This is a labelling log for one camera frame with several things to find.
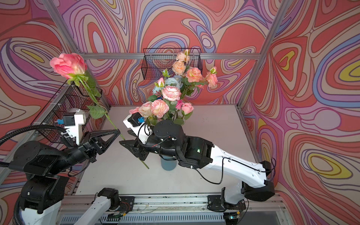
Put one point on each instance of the pale blue white spray stem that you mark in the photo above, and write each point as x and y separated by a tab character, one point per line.
166	80

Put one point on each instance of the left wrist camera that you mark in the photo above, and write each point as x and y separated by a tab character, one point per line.
73	120

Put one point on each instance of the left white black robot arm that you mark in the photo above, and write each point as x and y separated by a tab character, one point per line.
43	164

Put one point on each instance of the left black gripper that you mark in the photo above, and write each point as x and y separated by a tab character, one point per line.
88	150

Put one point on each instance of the magenta pink rose stem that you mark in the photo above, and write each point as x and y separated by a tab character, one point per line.
183	112

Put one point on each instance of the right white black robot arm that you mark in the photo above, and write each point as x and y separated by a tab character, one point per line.
253	183

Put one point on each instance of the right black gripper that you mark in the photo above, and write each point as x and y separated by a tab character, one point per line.
131	145

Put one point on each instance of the cream peach rose stem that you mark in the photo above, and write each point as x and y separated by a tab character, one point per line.
181	61

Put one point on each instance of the large peach double rose stem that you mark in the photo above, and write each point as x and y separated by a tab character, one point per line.
195	81

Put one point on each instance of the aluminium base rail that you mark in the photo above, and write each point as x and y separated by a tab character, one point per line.
191	209

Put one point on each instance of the black wire basket left wall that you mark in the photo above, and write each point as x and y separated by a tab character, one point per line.
65	99

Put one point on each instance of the pink bud rose stem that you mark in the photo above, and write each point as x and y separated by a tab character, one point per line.
135	110

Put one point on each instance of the black wire basket back wall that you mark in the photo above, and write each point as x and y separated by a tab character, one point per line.
156	60

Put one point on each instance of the red pink rose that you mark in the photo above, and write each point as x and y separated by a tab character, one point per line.
74	69

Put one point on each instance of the black wire basket wall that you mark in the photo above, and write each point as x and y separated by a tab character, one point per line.
65	99
156	60

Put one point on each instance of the teal ceramic vase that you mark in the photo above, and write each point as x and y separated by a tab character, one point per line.
168	163

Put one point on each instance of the pink white carnation spray stem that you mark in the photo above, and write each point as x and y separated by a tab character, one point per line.
165	102

